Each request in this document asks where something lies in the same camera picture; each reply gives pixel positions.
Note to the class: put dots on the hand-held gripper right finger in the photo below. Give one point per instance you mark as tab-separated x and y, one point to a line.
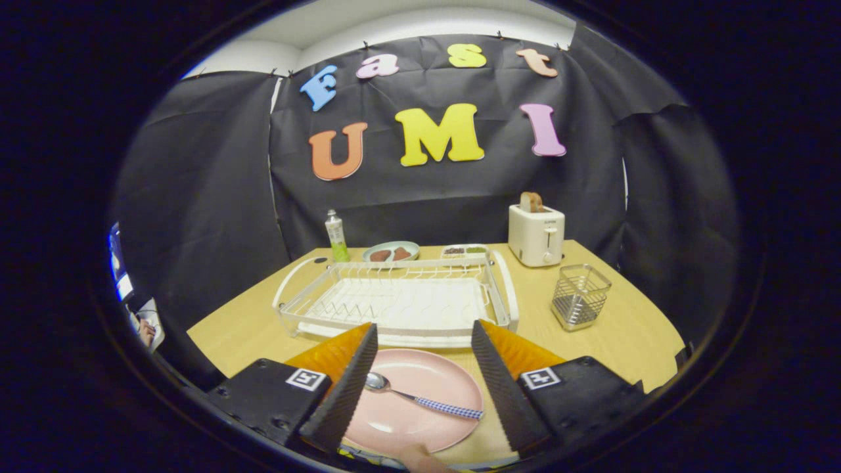
506	394

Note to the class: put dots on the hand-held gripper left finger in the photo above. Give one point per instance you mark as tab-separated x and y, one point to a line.
345	394

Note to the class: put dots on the pink plate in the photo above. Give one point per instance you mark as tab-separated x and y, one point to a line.
407	427

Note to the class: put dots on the white divided dish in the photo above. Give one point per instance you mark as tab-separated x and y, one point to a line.
463	250

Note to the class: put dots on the pale green plate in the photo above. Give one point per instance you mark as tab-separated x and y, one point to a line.
394	244

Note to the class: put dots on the brown meat piece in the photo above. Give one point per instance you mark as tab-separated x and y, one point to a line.
402	253
380	255

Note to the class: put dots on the white toaster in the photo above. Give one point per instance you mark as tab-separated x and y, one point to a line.
535	240

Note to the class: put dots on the clear bottle with green liquid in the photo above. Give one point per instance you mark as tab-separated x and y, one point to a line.
337	236

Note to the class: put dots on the brown toast slice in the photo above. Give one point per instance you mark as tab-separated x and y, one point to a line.
531	202

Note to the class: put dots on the black backdrop cloth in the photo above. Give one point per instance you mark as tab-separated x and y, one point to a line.
447	190

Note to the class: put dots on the bright blue screen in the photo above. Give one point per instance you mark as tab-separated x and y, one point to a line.
120	263

